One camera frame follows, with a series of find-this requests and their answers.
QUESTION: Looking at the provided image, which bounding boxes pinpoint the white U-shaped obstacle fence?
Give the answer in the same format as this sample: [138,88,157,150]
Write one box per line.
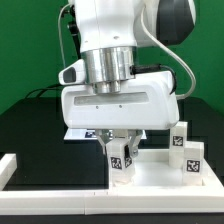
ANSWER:
[0,154,224,215]

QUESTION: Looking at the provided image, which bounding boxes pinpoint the black cables on table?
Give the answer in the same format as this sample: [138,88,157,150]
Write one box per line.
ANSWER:
[25,83,68,99]

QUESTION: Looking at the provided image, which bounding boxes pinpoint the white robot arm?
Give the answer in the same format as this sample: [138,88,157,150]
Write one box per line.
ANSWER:
[59,0,196,157]

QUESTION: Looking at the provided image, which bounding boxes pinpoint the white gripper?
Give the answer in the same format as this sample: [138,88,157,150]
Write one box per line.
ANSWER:
[58,60,179,158]

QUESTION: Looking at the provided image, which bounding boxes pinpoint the white square tabletop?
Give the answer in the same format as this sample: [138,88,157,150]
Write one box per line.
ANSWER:
[109,149,224,197]

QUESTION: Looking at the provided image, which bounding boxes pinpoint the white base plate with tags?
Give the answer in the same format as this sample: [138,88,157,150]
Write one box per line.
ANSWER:
[63,127,148,141]

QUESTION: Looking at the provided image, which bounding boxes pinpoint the grey cable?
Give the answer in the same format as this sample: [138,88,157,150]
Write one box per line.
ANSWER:
[57,3,73,68]

